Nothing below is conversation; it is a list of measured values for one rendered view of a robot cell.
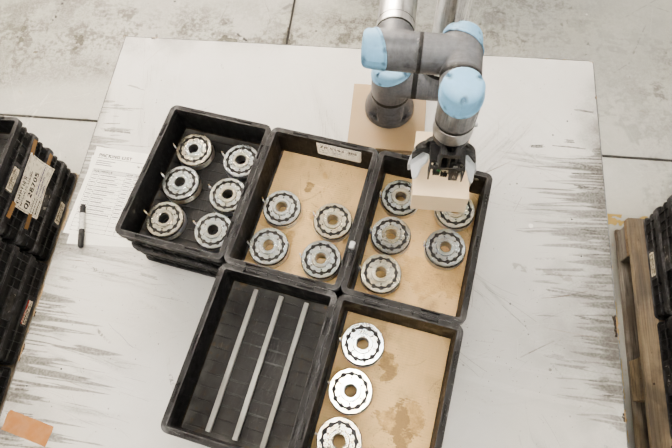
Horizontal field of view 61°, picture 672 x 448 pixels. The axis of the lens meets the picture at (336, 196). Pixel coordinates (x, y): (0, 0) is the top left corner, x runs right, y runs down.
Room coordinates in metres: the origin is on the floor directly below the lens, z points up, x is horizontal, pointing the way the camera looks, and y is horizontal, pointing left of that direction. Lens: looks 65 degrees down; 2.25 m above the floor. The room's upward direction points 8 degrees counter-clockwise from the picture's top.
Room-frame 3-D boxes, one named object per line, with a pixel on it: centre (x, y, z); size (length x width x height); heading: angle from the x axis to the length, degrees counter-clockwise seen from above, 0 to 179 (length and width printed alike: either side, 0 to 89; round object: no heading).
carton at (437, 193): (0.56, -0.24, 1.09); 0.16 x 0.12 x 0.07; 167
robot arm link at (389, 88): (0.97, -0.21, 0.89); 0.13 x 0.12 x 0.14; 75
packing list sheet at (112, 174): (0.81, 0.68, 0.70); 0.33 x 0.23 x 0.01; 167
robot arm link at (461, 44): (0.64, -0.24, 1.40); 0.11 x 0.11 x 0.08; 75
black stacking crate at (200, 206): (0.71, 0.36, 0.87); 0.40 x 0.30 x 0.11; 157
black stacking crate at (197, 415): (0.23, 0.24, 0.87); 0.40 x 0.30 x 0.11; 157
